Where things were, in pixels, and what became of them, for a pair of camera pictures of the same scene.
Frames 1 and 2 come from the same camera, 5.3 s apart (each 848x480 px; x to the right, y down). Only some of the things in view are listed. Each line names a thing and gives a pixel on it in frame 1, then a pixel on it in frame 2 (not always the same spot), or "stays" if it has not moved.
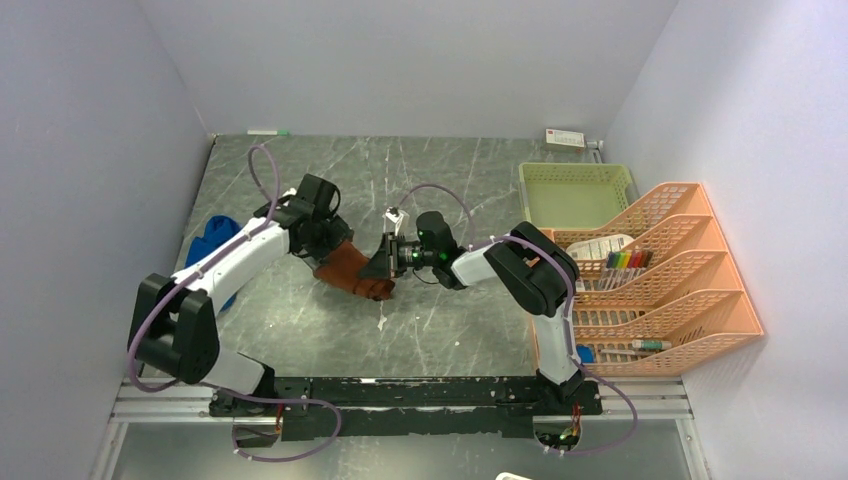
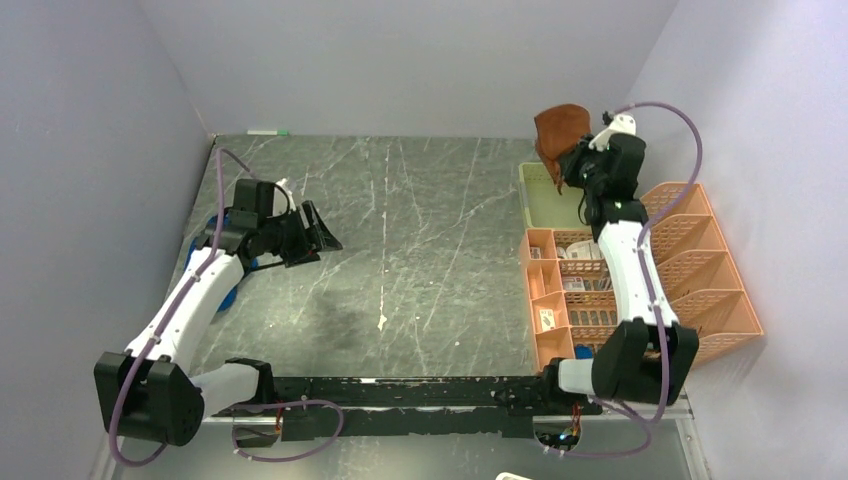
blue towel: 216,230 stays
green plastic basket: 573,196 stays
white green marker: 268,132 stays
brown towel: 343,269 → 557,129
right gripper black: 385,263 → 571,162
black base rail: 379,408 stays
